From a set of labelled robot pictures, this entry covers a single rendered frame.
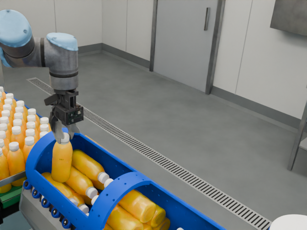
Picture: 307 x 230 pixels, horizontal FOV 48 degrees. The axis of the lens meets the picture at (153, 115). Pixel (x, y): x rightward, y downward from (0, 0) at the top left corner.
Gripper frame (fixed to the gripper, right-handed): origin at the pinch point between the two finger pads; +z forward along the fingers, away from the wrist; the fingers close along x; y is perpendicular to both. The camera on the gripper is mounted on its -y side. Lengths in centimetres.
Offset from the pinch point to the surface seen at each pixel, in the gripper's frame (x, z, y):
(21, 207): -8, 44, -25
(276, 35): 336, 21, -81
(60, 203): -8.7, 18.5, 9.9
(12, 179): -8.0, 31.8, -30.7
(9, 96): 18, 17, -84
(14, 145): -3.6, 17.8, -33.8
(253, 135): 280, 125, -57
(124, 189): 2.0, 5.6, 30.6
